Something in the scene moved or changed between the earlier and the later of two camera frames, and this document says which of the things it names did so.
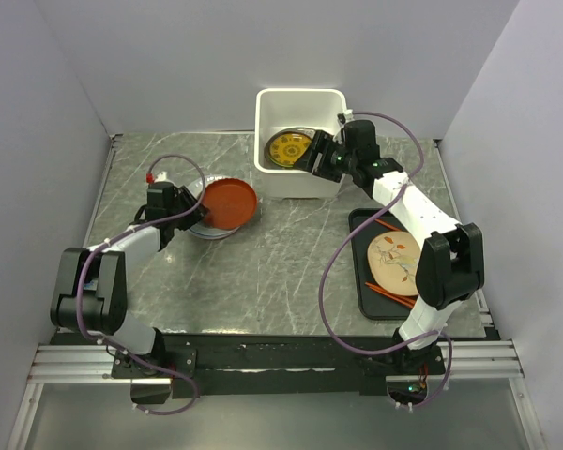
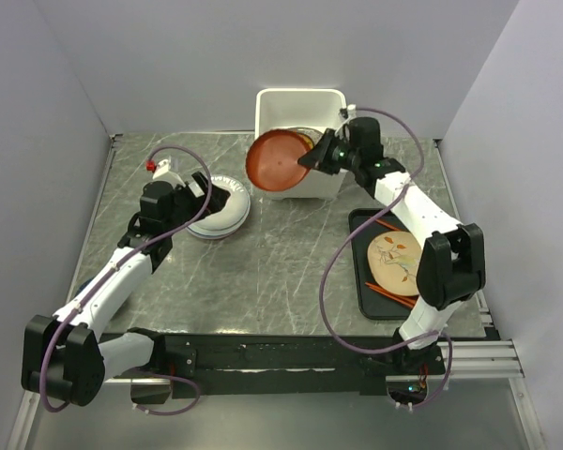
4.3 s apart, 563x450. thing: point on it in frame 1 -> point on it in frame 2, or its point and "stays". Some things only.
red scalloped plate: x=232 y=203 -> x=272 y=159
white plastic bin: x=280 y=109 stays
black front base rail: x=264 y=366 stays
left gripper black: x=194 y=217 stays
